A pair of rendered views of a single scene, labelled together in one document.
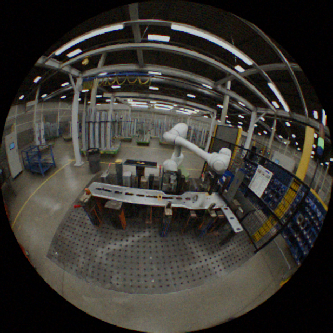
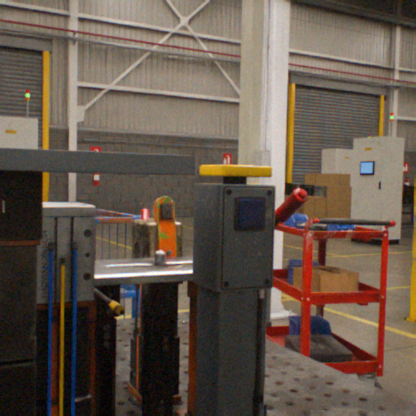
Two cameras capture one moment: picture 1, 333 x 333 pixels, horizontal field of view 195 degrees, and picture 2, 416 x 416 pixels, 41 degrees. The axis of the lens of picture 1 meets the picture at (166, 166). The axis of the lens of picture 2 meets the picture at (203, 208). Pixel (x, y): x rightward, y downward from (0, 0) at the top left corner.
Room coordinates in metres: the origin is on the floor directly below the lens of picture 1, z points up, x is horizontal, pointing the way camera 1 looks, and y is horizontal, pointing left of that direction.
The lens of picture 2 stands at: (1.49, 0.32, 1.14)
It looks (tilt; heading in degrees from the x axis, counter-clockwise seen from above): 3 degrees down; 162
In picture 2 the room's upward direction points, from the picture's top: 1 degrees clockwise
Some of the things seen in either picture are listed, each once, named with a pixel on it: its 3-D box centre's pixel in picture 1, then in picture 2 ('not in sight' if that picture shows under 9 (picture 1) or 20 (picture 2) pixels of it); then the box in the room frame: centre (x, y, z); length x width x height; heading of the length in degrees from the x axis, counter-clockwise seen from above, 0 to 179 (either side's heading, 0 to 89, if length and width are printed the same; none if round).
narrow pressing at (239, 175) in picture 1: (234, 186); not in sight; (0.72, -0.71, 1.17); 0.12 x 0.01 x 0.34; 7
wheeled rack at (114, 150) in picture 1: (99, 136); not in sight; (3.81, 3.31, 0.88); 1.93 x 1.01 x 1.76; 108
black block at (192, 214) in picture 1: (188, 224); not in sight; (0.50, -0.28, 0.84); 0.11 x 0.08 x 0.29; 7
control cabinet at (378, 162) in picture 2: not in sight; (375, 178); (-7.75, 6.75, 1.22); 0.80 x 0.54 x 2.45; 13
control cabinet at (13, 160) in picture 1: (11, 150); not in sight; (-0.12, 6.76, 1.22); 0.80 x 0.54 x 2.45; 12
